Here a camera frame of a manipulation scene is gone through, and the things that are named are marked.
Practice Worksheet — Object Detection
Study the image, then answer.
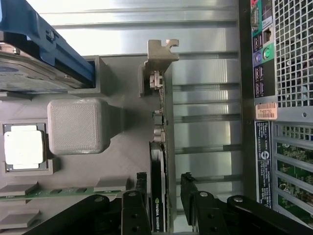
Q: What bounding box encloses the green RAM stick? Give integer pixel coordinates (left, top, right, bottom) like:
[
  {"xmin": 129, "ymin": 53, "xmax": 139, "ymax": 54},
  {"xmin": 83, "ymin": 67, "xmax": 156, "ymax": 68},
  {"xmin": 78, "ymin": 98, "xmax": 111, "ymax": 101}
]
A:
[{"xmin": 0, "ymin": 187, "xmax": 123, "ymax": 202}]

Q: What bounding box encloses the grey printed parts rack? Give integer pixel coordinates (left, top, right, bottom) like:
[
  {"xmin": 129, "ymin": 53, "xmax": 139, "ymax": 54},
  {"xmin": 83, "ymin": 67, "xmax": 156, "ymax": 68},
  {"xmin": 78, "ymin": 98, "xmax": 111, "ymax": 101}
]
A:
[{"xmin": 0, "ymin": 55, "xmax": 175, "ymax": 235}]

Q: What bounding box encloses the silver CPU chip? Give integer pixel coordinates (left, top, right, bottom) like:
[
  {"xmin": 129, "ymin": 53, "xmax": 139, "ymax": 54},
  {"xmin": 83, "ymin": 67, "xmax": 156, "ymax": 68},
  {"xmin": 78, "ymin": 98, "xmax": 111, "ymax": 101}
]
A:
[{"xmin": 3, "ymin": 124, "xmax": 47, "ymax": 172}]

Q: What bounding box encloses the grey open PC case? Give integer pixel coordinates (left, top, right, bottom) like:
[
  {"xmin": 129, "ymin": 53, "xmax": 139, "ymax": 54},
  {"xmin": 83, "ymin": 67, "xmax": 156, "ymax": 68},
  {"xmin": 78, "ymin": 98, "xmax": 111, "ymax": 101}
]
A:
[{"xmin": 238, "ymin": 0, "xmax": 313, "ymax": 221}]

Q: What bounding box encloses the blue disk caddy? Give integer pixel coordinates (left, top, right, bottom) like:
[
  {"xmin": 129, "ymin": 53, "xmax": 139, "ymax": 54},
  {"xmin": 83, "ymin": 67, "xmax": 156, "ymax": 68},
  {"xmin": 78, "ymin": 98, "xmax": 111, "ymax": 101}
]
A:
[{"xmin": 0, "ymin": 0, "xmax": 96, "ymax": 89}]

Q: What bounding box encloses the silver hard disk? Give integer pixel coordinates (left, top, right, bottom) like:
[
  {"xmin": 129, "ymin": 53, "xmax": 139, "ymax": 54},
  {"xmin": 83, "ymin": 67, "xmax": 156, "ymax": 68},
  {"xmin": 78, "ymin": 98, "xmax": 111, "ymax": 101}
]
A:
[{"xmin": 0, "ymin": 31, "xmax": 81, "ymax": 94}]

